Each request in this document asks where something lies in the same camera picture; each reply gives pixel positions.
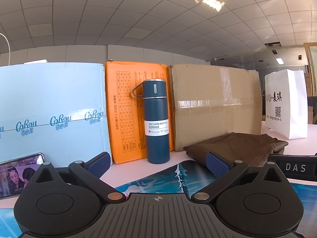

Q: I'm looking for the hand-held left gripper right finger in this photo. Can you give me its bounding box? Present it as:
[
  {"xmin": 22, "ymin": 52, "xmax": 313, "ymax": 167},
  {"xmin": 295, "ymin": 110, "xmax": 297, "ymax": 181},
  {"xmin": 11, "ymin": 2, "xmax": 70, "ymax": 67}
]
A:
[{"xmin": 190, "ymin": 151, "xmax": 294, "ymax": 202}]

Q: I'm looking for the large light blue carton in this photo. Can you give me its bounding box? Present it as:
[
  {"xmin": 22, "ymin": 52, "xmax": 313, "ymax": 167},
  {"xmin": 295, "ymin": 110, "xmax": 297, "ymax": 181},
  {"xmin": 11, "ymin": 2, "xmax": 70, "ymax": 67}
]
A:
[{"xmin": 0, "ymin": 63, "xmax": 113, "ymax": 168}]

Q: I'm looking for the smartphone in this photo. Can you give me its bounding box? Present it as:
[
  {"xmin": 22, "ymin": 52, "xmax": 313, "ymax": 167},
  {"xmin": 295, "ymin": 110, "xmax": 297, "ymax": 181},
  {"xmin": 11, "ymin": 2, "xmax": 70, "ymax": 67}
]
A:
[{"xmin": 0, "ymin": 152, "xmax": 45, "ymax": 199}]

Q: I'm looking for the brown cardboard box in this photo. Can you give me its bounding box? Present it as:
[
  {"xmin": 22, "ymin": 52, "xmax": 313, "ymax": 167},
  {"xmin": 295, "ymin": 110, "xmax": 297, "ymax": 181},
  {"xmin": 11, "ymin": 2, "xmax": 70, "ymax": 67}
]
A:
[{"xmin": 168, "ymin": 63, "xmax": 263, "ymax": 152}]

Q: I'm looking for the printed desk mat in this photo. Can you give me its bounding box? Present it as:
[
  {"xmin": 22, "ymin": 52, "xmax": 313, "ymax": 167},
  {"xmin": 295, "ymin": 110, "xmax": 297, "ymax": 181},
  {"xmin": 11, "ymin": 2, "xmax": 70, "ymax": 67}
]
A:
[{"xmin": 0, "ymin": 161, "xmax": 317, "ymax": 238}]

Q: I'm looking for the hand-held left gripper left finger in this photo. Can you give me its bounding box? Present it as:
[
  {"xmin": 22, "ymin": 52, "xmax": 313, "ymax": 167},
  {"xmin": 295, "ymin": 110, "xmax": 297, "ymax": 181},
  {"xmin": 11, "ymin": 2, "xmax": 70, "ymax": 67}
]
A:
[{"xmin": 23, "ymin": 152, "xmax": 127, "ymax": 203}]

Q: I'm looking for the dark blue vacuum bottle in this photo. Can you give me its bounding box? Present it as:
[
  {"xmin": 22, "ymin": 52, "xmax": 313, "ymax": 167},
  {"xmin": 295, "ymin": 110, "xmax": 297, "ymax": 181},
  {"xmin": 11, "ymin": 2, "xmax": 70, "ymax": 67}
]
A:
[{"xmin": 132, "ymin": 79, "xmax": 171, "ymax": 164}]

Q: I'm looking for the wooden door frame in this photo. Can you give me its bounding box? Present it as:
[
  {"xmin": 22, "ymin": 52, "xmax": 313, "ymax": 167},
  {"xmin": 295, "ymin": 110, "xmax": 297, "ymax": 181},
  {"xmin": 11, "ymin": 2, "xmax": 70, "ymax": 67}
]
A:
[{"xmin": 304, "ymin": 42, "xmax": 317, "ymax": 124}]

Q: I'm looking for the white charging cable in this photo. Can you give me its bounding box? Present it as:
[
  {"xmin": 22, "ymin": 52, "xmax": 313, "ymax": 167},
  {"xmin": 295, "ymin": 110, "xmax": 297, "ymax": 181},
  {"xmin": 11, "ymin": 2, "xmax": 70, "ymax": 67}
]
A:
[{"xmin": 0, "ymin": 33, "xmax": 11, "ymax": 66}]

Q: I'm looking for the brown folded cloth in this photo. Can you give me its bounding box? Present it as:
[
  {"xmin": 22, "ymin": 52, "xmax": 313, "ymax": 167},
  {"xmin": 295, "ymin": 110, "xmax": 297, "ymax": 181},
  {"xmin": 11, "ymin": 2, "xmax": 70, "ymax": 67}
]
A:
[{"xmin": 183, "ymin": 132, "xmax": 289, "ymax": 169}]

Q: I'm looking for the white paper bag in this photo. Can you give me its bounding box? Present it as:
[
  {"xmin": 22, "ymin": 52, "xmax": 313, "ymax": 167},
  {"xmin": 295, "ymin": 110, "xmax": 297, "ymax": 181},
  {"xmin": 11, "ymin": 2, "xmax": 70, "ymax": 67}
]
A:
[{"xmin": 264, "ymin": 69, "xmax": 308, "ymax": 140}]

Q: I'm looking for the orange cardboard box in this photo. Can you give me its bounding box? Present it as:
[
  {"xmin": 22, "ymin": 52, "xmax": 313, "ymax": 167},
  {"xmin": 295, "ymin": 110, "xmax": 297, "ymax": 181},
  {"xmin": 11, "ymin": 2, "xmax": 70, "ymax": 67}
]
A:
[{"xmin": 104, "ymin": 60, "xmax": 175, "ymax": 164}]

